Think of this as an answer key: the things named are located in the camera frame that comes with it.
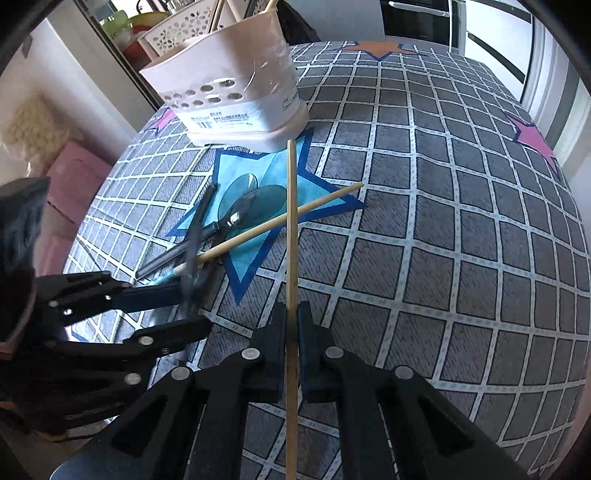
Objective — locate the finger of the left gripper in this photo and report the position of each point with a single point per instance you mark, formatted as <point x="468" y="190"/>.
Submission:
<point x="142" y="348"/>
<point x="85" y="295"/>

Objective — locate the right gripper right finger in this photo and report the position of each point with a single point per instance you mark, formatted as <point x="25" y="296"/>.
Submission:
<point x="330" y="374"/>

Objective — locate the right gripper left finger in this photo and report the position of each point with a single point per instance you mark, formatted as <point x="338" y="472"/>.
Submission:
<point x="224" y="392"/>

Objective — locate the long wooden chopstick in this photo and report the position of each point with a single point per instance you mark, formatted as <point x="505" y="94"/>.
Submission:
<point x="292" y="354"/>

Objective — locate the blue-tipped wooden chopstick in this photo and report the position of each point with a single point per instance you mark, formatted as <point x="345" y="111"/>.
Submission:
<point x="278" y="221"/>

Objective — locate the black-handled clear spoon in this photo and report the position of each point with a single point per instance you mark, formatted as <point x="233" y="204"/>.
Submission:
<point x="194" y="258"/>
<point x="232" y="210"/>
<point x="270" y="199"/>

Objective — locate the pink cardboard box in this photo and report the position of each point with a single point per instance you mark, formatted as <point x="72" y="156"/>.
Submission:
<point x="75" y="178"/>

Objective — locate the grey checked tablecloth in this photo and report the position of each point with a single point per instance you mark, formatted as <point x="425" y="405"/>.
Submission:
<point x="468" y="263"/>

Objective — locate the pink plastic utensil holder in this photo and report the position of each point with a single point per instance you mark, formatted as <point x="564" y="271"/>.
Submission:
<point x="236" y="86"/>

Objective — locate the beige perforated storage rack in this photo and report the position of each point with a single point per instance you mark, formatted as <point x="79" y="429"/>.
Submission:
<point x="189" y="22"/>

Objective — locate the chopstick in holder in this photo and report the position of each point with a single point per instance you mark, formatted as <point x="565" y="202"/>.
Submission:
<point x="216" y="16"/>
<point x="270" y="5"/>

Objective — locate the black oven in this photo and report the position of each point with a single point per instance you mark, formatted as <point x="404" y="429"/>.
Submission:
<point x="438" y="21"/>

